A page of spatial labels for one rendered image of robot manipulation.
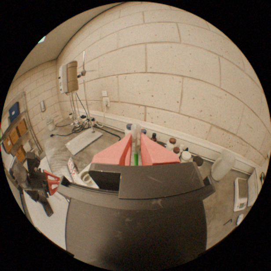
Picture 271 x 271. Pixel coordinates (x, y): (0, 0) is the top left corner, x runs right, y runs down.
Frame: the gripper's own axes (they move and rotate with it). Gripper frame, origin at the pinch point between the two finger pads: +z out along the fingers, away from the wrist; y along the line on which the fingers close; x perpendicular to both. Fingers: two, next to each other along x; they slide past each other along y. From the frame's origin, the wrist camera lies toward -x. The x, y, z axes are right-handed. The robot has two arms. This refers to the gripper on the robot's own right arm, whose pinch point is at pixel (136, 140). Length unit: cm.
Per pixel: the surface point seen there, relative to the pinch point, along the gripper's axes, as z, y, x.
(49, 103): 149, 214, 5
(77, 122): 40, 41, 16
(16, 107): 46, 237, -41
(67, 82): 38, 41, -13
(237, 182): -10, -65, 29
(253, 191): -31, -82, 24
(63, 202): -8.6, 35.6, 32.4
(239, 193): -18, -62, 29
